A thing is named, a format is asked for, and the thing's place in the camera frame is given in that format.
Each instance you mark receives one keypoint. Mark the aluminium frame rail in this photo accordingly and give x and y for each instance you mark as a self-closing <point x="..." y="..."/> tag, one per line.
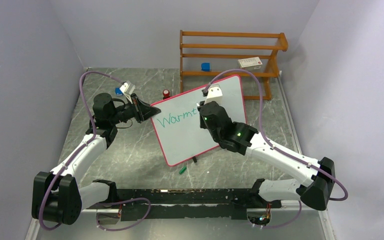
<point x="310" y="220"/>

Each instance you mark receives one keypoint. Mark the blue eraser block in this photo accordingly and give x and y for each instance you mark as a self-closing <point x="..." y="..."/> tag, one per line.
<point x="118" y="92"/>

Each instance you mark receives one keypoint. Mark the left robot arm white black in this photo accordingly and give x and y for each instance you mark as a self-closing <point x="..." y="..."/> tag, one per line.
<point x="56" y="195"/>

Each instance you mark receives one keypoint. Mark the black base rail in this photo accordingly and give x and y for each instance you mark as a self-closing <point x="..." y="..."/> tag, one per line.
<point x="232" y="203"/>

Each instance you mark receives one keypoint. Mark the pink-framed whiteboard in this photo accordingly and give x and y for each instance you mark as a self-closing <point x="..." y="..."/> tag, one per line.
<point x="177" y="126"/>

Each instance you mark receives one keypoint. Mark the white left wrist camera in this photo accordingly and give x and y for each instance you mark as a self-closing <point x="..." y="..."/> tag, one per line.
<point x="127" y="88"/>

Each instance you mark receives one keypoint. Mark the green marker cap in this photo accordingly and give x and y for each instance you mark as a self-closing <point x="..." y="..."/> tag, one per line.
<point x="182" y="170"/>

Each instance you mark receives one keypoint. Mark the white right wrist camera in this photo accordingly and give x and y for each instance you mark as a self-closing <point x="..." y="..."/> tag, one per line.
<point x="214" y="94"/>

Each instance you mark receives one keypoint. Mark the orange wooden rack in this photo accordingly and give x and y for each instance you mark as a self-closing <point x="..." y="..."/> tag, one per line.
<point x="223" y="50"/>

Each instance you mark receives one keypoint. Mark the blue object on rack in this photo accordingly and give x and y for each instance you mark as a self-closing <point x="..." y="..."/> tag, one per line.
<point x="205" y="67"/>

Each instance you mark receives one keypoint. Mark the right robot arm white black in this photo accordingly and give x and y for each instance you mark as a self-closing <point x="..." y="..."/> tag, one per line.
<point x="312" y="180"/>

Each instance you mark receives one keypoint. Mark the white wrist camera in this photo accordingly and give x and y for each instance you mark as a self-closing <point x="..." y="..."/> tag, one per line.
<point x="127" y="88"/>
<point x="214" y="94"/>

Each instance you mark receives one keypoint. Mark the white red box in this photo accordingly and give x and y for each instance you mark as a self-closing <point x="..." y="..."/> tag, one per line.
<point x="251" y="63"/>

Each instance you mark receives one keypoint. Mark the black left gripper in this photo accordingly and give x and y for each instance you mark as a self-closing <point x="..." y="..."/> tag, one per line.
<point x="143" y="111"/>

